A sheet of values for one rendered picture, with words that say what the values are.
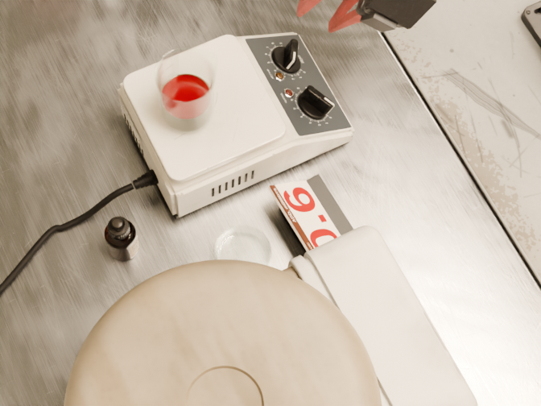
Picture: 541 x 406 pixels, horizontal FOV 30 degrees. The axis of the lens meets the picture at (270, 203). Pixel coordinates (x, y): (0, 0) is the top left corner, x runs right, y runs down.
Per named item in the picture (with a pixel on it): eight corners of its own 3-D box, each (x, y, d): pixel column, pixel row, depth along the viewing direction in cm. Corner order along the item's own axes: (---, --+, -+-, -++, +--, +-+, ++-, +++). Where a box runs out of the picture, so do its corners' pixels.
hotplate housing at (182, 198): (295, 42, 107) (301, 1, 99) (354, 144, 103) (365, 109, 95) (101, 123, 102) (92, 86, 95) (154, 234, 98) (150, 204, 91)
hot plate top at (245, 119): (233, 35, 98) (233, 29, 97) (290, 136, 94) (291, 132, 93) (119, 81, 95) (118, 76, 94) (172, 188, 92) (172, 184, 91)
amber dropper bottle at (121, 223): (112, 265, 97) (105, 241, 90) (105, 237, 98) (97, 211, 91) (142, 257, 97) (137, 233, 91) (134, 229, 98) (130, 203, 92)
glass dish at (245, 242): (237, 221, 99) (238, 213, 97) (282, 254, 98) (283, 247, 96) (202, 262, 97) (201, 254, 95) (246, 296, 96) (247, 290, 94)
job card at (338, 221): (318, 175, 101) (322, 158, 97) (365, 249, 99) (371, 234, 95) (265, 202, 100) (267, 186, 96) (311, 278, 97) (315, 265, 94)
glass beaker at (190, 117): (179, 150, 92) (176, 109, 85) (146, 106, 94) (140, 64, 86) (233, 115, 94) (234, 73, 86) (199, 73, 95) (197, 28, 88)
